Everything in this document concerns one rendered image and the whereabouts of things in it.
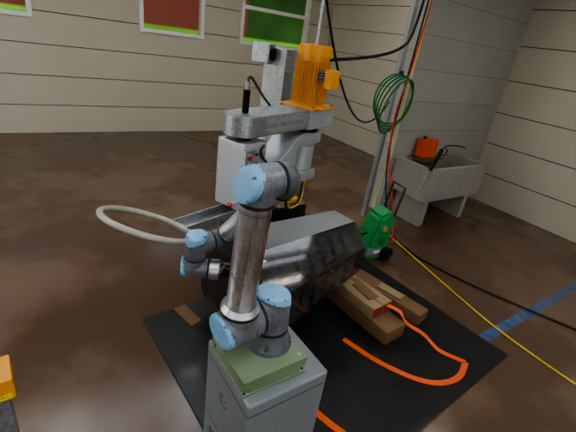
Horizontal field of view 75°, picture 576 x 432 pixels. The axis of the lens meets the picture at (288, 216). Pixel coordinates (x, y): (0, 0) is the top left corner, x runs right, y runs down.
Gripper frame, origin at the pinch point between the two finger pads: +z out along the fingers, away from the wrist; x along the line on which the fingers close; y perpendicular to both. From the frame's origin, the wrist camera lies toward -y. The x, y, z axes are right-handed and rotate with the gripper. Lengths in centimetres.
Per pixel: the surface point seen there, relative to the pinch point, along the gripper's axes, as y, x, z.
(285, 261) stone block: 85, 25, 21
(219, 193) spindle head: 78, -17, -29
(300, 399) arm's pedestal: -22, 44, 21
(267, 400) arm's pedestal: -31.8, 37.7, 5.5
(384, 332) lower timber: 101, 81, 112
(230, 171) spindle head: 70, -33, -24
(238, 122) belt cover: 61, -63, -22
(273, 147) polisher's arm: 104, -48, 2
